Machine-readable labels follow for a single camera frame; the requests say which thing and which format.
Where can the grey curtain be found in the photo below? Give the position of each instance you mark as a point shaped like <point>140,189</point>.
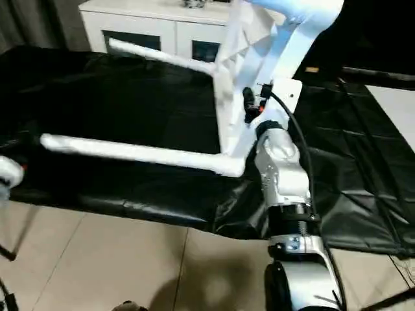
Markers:
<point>39,22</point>

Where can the small yellow object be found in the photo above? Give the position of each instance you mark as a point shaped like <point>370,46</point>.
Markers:
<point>313,70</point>

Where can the white plastic table top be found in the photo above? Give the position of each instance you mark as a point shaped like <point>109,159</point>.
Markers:
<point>233,97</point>

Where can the white cabinet with glass doors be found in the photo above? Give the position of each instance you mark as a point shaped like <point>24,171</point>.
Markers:
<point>146,19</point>

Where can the black mat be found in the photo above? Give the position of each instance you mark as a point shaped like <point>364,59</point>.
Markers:
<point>113,103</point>

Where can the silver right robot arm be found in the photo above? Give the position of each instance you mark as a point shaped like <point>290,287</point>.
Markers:
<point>285,168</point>

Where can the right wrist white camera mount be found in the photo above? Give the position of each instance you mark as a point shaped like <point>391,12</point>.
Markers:
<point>288,94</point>

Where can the white flat board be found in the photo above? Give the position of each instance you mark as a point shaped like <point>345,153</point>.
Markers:
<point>395,110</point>

